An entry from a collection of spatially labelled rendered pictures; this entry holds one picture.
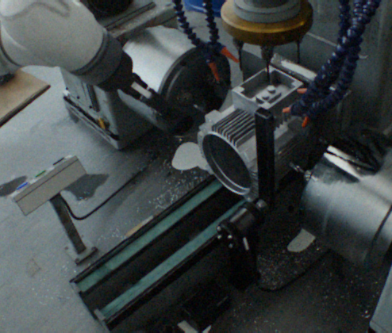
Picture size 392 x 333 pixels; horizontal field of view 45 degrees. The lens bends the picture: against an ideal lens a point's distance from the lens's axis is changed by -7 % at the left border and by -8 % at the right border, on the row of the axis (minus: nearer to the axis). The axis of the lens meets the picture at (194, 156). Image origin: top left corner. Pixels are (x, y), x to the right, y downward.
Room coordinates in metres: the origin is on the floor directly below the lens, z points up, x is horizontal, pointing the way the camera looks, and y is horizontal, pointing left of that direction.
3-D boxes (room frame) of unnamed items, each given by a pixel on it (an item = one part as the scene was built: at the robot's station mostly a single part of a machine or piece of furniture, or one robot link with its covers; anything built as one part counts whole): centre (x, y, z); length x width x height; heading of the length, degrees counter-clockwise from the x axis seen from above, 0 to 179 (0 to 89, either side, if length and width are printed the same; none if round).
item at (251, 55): (0.91, -0.28, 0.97); 0.30 x 0.11 x 0.34; 35
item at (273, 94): (0.84, -0.18, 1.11); 0.12 x 0.11 x 0.07; 124
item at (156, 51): (1.11, 0.05, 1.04); 0.37 x 0.25 x 0.25; 35
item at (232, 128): (0.82, -0.15, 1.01); 0.20 x 0.19 x 0.19; 124
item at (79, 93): (1.31, 0.19, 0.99); 0.35 x 0.31 x 0.37; 35
